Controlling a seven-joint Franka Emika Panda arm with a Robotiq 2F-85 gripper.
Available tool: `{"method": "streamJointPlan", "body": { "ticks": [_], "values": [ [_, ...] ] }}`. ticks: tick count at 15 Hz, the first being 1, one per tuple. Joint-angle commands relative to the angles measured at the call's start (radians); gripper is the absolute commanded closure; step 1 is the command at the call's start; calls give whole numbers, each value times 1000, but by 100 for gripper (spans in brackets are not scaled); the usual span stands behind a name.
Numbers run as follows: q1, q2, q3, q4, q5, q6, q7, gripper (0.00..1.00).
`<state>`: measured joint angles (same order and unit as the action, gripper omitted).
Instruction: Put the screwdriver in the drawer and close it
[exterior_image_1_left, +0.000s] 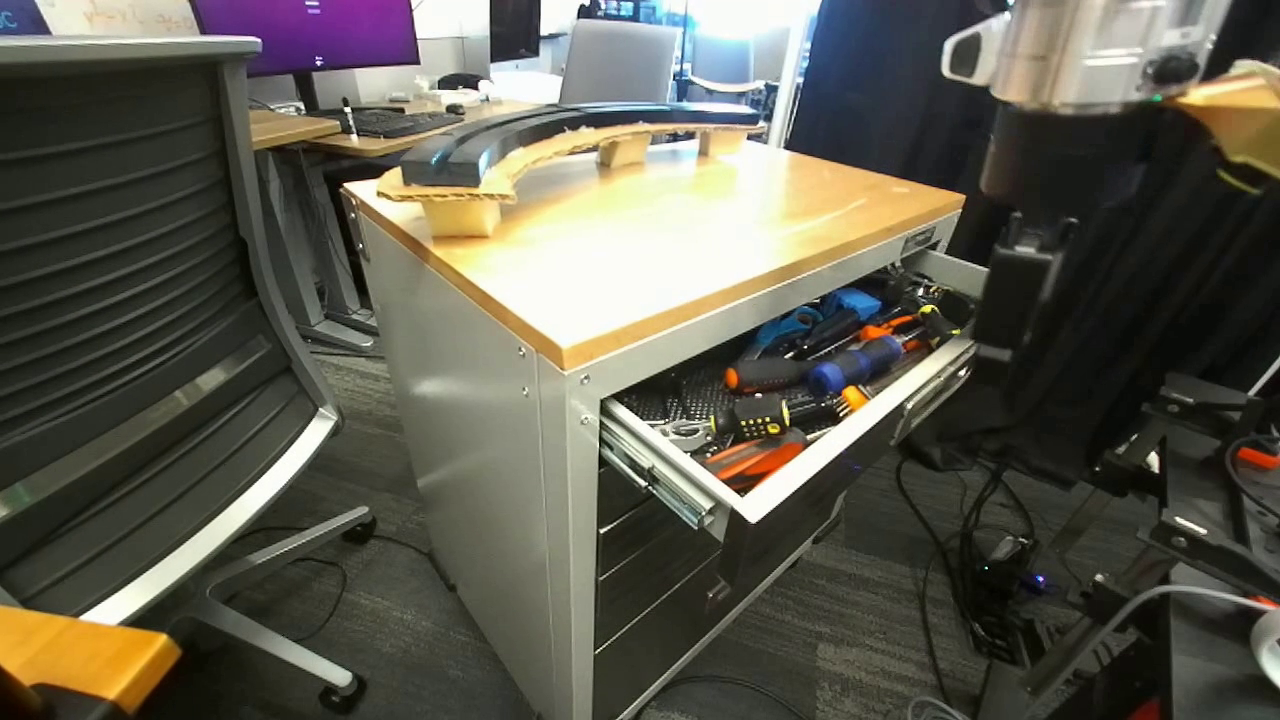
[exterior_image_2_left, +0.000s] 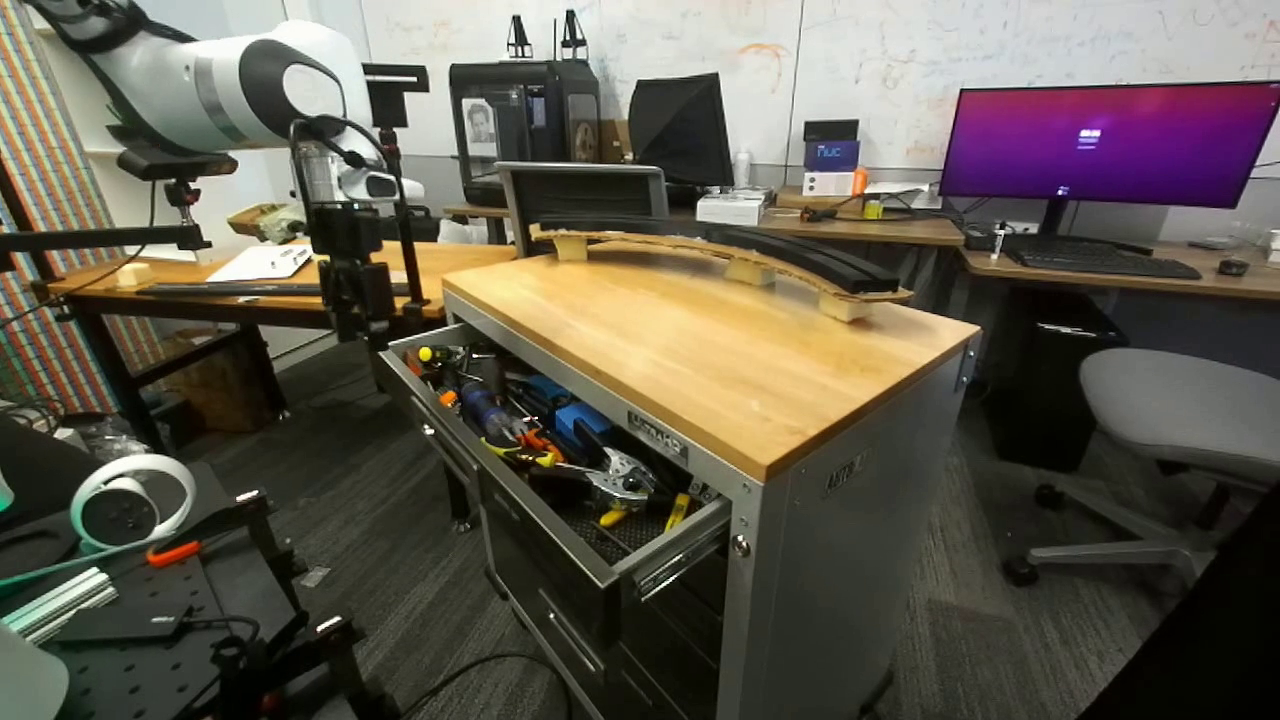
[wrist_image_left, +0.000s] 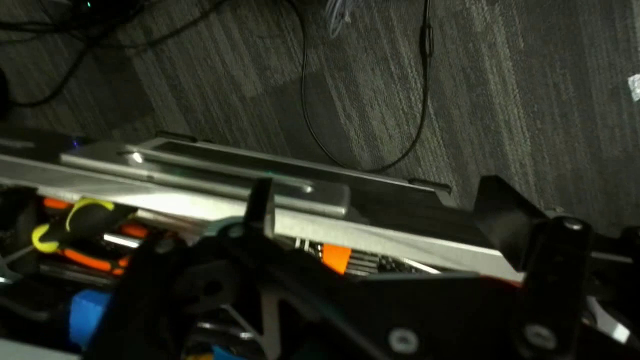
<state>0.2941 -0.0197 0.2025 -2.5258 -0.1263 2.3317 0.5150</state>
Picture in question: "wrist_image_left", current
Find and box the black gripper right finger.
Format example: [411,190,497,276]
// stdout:
[514,215,595,360]

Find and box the grey metal tool drawer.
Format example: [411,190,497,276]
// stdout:
[0,137,528,288]

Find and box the orange black screwdriver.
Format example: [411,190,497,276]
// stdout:
[40,197,152,279]

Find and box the thin black looped cable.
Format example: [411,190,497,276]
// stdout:
[293,0,437,177]

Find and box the white cable bundle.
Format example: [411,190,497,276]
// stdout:
[325,0,357,37]

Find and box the black floor cable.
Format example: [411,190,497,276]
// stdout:
[0,0,233,111]

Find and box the yellow black tool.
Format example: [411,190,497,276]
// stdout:
[30,197,139,256]

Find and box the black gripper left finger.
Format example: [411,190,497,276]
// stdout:
[242,177,279,241]

